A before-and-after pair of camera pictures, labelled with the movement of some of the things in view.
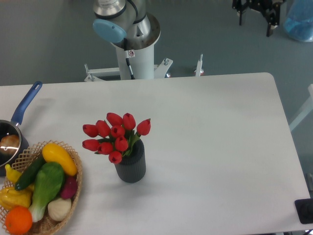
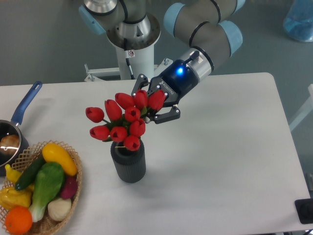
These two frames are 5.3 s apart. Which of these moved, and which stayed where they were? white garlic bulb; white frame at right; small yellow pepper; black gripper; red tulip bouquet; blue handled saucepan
Moved: black gripper; red tulip bouquet
Stayed: white garlic bulb; blue handled saucepan; white frame at right; small yellow pepper
